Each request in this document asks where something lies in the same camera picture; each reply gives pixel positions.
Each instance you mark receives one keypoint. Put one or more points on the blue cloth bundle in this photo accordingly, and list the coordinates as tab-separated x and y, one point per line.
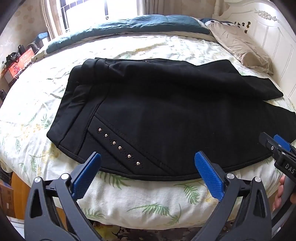
42	36

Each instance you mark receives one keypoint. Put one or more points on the dark dotted pillow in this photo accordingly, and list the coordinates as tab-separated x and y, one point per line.
217	22

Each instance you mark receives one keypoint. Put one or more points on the cardboard box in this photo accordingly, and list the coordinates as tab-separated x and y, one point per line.
7	199

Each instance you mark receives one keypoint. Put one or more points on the black device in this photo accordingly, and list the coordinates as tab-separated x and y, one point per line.
13	54

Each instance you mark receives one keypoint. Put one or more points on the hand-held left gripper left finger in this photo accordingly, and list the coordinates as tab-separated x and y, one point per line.
86	176

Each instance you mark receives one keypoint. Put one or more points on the teal quilt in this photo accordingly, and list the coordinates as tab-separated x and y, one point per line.
138	23

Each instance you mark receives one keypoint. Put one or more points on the beige pillow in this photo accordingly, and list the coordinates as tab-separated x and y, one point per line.
235	44

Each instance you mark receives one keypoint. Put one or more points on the person's right hand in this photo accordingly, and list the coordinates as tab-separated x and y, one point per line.
278	195

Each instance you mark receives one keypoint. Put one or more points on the white carved headboard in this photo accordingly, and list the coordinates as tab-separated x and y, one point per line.
272	34

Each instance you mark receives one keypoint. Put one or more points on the floral bed sheet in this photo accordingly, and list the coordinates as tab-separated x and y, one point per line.
143	46

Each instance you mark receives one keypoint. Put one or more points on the black pants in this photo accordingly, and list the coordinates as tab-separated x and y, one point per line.
150	111

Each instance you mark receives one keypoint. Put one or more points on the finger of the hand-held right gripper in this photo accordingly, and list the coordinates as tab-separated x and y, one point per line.
268	144
282	142

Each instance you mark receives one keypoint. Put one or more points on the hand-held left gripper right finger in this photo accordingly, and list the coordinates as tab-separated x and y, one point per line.
209	176

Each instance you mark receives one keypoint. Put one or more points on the window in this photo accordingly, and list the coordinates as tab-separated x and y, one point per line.
92	14

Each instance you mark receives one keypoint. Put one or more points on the dark floral bed skirt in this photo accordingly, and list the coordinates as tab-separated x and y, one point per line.
143	233

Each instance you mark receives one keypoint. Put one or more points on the orange box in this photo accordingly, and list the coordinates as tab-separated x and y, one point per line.
18	63

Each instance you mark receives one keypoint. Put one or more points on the wooden bed frame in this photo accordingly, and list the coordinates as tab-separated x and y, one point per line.
19	192

